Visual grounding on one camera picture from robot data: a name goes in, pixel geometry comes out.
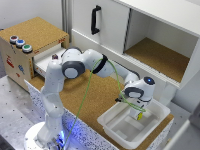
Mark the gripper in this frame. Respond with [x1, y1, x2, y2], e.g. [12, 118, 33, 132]
[129, 99, 150, 118]

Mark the yellow block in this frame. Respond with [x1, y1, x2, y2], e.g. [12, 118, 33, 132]
[136, 112, 145, 121]

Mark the white plastic box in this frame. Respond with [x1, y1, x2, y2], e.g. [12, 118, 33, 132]
[96, 97, 172, 150]

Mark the wooden drawer box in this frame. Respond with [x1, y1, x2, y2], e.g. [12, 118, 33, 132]
[0, 16, 71, 92]

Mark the white cabinet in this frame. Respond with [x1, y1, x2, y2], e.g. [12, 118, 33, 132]
[70, 0, 200, 106]

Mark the white sliding door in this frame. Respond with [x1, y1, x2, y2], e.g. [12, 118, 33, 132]
[72, 0, 131, 55]

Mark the purple block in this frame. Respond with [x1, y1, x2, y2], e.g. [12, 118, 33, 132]
[51, 54, 60, 62]

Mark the wooden drawer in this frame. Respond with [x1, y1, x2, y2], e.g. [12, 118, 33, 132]
[32, 46, 68, 79]

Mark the green button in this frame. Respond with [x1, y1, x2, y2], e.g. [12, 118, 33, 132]
[21, 43, 34, 54]

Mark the blue button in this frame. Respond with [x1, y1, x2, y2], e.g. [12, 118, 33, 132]
[15, 38, 26, 49]

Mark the red button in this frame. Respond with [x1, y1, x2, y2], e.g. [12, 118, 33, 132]
[9, 35, 20, 45]

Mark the green cable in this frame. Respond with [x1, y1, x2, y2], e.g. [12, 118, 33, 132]
[62, 57, 148, 150]

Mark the black door handle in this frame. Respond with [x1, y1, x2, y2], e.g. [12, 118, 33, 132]
[90, 4, 102, 36]

